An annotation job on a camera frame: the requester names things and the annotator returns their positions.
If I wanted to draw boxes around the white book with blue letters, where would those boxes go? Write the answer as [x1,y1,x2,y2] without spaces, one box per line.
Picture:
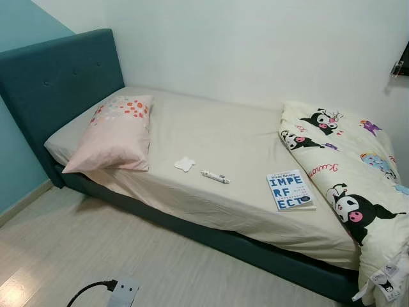
[266,169,316,212]

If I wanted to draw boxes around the white tissue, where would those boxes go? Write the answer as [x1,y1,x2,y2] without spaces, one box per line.
[174,155,196,172]

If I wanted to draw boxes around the cream cartoon print comforter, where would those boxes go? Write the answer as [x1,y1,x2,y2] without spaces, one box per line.
[279,102,409,305]

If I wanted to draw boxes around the white marker pen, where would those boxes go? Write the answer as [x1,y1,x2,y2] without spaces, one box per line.
[201,169,231,185]

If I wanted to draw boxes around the mattress with cream sheet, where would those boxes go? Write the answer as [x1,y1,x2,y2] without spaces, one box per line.
[43,85,362,271]

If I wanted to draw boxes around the pink pillow with dots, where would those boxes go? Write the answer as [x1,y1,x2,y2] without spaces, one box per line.
[62,95,154,174]

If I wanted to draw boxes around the black wall shelf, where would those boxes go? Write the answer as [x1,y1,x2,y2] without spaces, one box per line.
[391,42,409,79]

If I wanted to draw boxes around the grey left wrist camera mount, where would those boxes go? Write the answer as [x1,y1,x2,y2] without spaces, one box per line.
[105,276,140,307]

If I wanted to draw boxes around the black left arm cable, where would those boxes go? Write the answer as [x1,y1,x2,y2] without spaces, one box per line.
[66,279,119,307]

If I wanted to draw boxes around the teal upholstered bed frame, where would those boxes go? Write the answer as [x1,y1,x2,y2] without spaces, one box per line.
[0,28,365,305]

